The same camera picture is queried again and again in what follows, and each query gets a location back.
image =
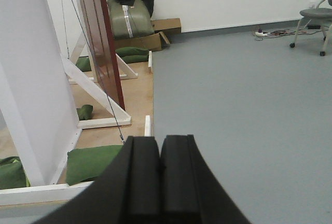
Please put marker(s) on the large green sandbag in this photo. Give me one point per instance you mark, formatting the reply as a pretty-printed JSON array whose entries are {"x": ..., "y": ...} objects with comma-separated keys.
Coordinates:
[{"x": 86, "y": 164}]

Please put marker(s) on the brown wooden door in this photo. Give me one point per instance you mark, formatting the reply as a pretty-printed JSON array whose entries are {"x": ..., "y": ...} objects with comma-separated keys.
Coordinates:
[{"x": 101, "y": 44}]

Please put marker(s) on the white wooden door frame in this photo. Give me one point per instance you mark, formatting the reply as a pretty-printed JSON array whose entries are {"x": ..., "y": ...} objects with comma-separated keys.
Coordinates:
[{"x": 37, "y": 103}]

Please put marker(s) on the green sandbag behind door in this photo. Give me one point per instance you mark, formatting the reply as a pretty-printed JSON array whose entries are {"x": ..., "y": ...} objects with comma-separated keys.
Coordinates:
[{"x": 83, "y": 63}]

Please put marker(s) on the olive green duffel bag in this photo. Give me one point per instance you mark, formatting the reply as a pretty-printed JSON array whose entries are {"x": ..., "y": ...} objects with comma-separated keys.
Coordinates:
[{"x": 129, "y": 21}]

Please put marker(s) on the small green sandbag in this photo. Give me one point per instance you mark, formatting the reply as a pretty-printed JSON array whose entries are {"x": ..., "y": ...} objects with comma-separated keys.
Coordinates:
[{"x": 85, "y": 112}]

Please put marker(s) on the grey rolling chair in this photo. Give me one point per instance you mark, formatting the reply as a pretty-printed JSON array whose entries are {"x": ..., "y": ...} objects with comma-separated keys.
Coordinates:
[{"x": 320, "y": 15}]

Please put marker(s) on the upper green sandbag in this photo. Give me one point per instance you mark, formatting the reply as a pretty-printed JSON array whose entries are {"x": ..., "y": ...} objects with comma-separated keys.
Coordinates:
[{"x": 129, "y": 51}]

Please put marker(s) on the far white wooden batten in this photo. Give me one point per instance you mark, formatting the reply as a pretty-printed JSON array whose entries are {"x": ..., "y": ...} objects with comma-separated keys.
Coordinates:
[{"x": 150, "y": 62}]

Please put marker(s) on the green sandbag at left edge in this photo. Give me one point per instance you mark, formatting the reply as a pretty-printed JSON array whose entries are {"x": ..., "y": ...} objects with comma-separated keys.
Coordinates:
[{"x": 13, "y": 174}]

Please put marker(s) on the white power strip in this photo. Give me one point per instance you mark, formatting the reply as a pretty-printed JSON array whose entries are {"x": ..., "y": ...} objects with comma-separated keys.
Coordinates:
[{"x": 261, "y": 33}]

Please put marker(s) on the white wooden batten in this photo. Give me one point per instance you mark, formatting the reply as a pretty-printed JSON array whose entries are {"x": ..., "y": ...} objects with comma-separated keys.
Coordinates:
[
  {"x": 150, "y": 62},
  {"x": 147, "y": 127}
]

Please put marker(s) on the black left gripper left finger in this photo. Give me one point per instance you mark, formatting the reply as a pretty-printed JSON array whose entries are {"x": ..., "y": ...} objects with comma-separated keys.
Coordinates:
[{"x": 128, "y": 191}]

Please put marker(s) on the small cardboard box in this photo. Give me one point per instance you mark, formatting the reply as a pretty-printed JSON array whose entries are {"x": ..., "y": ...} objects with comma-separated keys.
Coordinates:
[{"x": 168, "y": 26}]

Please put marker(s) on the open cardboard box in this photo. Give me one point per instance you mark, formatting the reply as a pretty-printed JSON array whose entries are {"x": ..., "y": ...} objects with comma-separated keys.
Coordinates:
[{"x": 154, "y": 42}]

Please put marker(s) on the near white wooden batten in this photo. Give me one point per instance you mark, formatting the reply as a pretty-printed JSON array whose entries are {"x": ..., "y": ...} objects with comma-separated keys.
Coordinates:
[{"x": 147, "y": 127}]

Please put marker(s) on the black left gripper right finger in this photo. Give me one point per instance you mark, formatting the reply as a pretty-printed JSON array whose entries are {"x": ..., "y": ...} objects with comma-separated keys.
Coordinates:
[{"x": 190, "y": 191}]

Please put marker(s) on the lower green sandbag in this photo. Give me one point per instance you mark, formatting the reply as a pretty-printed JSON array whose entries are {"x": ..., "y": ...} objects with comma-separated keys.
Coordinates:
[{"x": 135, "y": 58}]

